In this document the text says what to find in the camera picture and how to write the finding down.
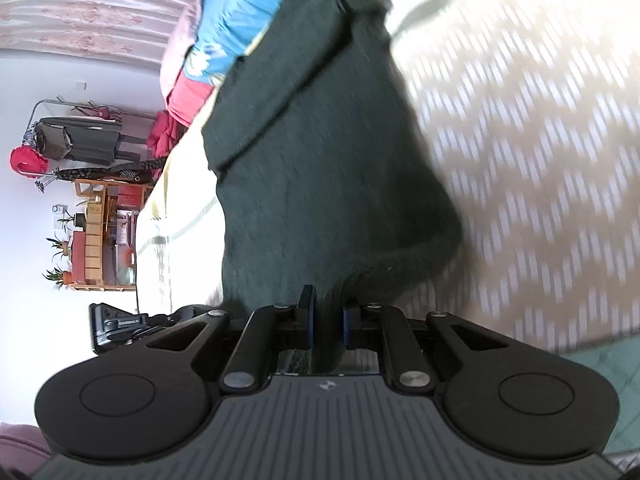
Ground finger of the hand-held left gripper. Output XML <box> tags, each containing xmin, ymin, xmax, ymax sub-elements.
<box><xmin>150</xmin><ymin>303</ymin><xmax>217</xmax><ymax>332</ymax></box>

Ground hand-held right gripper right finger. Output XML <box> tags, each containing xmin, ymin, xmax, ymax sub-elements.
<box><xmin>341</xmin><ymin>299</ymin><xmax>512</xmax><ymax>397</ymax></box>

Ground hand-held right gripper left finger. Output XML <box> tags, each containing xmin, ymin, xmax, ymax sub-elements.
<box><xmin>145</xmin><ymin>284</ymin><xmax>317</xmax><ymax>394</ymax></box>

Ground dark green knit sweater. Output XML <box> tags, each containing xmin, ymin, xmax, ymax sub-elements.
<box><xmin>201</xmin><ymin>0</ymin><xmax>465</xmax><ymax>377</ymax></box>

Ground person's right forearm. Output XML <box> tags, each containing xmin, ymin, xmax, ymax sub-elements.
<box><xmin>0</xmin><ymin>421</ymin><xmax>52</xmax><ymax>477</ymax></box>

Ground dark hanging clothes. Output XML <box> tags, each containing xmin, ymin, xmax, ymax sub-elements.
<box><xmin>36</xmin><ymin>116</ymin><xmax>151</xmax><ymax>167</ymax></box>

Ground metal clothes rack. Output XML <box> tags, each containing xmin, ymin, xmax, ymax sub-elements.
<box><xmin>22</xmin><ymin>96</ymin><xmax>157</xmax><ymax>183</ymax></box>

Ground wooden shelf unit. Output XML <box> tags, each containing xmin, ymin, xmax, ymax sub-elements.
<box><xmin>64</xmin><ymin>176</ymin><xmax>154</xmax><ymax>292</ymax></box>

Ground red jacket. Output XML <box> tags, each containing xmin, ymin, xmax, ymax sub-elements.
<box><xmin>146</xmin><ymin>109</ymin><xmax>180</xmax><ymax>159</ymax></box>

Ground red hanging garment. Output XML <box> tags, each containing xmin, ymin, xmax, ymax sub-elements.
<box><xmin>10</xmin><ymin>144</ymin><xmax>49</xmax><ymax>177</ymax></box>

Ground pink pillow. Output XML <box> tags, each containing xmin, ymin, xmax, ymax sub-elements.
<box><xmin>159</xmin><ymin>0</ymin><xmax>203</xmax><ymax>107</ymax></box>

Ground blue floral quilt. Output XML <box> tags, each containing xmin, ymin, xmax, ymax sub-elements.
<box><xmin>181</xmin><ymin>0</ymin><xmax>332</xmax><ymax>82</ymax></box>

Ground pink floral curtain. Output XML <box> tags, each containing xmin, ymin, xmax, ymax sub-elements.
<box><xmin>0</xmin><ymin>0</ymin><xmax>222</xmax><ymax>55</ymax></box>

